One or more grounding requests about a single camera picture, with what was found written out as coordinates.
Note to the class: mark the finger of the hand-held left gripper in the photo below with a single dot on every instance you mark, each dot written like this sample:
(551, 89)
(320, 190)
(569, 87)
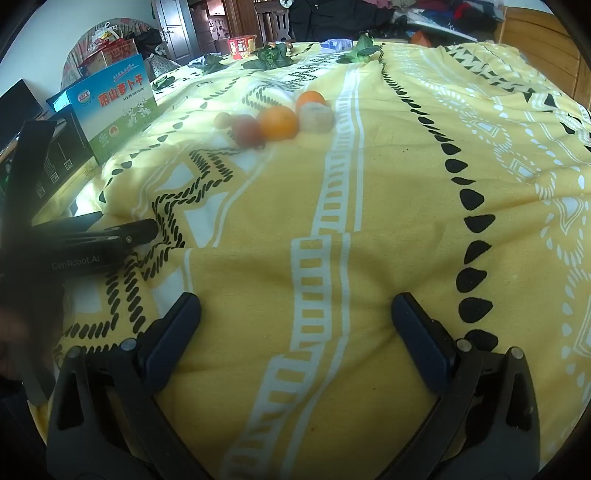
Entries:
(134, 232)
(78, 220)

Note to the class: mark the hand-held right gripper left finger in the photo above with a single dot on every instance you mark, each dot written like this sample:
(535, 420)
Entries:
(174, 334)

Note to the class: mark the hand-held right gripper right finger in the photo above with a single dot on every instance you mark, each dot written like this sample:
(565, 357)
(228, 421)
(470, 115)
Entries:
(421, 344)

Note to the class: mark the small pale round fruit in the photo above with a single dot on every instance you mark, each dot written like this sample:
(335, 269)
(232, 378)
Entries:
(223, 120)

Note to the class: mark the red apple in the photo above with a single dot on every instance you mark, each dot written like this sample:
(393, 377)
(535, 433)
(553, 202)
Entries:
(247, 131)

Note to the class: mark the large orange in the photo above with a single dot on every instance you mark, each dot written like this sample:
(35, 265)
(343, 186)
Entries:
(278, 123)

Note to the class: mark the small orange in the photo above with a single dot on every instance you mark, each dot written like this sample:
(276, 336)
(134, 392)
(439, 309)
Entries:
(310, 98)

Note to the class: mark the black printed box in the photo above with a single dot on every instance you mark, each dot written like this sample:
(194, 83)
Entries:
(51, 152)

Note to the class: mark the blue and green carton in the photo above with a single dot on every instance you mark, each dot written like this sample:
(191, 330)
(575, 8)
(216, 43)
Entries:
(121, 110)

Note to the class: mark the black monitor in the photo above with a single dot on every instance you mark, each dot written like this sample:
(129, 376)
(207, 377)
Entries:
(19, 104)

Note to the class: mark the yellow patterned blanket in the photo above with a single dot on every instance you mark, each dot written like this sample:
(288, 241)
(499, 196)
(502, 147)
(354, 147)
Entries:
(378, 217)

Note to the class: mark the green leafy vegetable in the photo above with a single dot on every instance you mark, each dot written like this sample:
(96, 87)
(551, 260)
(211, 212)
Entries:
(272, 56)
(210, 62)
(364, 49)
(162, 82)

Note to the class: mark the red and white cardboard box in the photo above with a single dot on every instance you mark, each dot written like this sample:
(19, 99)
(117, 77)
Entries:
(113, 53)

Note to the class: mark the dark wooden door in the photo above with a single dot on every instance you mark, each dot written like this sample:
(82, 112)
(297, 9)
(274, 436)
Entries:
(170, 25)

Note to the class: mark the red instant noodle cup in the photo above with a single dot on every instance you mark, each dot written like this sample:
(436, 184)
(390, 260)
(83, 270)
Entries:
(242, 46)

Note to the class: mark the wooden chair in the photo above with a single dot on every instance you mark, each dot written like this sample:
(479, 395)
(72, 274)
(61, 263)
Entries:
(275, 21)

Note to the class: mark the blue and white packet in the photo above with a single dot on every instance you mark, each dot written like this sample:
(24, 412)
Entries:
(336, 45)

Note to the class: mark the wooden headboard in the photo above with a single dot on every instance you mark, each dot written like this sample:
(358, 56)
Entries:
(547, 50)

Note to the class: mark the pile of clothes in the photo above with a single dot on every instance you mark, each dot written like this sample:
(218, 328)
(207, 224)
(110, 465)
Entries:
(415, 16)

